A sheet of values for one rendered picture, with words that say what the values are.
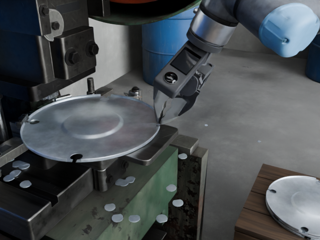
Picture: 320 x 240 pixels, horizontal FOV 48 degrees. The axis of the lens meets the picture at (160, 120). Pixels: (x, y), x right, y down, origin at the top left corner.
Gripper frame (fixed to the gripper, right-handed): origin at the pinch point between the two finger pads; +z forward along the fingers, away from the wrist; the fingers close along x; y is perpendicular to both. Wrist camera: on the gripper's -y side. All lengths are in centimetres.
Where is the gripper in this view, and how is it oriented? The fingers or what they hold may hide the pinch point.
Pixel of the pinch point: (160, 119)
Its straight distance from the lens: 74.6
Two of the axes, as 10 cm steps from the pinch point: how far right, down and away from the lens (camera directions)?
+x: -8.2, -5.5, 1.5
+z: -3.8, 7.2, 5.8
